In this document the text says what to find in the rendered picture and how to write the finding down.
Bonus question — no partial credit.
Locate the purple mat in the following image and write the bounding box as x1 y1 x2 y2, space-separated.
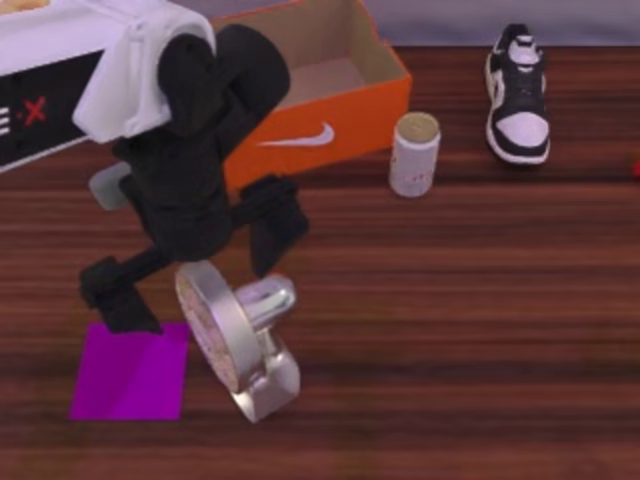
68 321 192 421

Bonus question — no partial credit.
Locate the orange shoe box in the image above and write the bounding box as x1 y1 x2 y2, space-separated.
207 0 414 194

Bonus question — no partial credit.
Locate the silver round alarm clock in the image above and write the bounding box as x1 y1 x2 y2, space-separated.
174 262 303 426

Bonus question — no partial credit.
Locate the white can with cork lid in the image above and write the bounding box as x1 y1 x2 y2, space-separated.
389 111 443 199

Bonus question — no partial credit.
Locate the black and white sneaker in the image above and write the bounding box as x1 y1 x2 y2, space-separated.
483 22 552 166

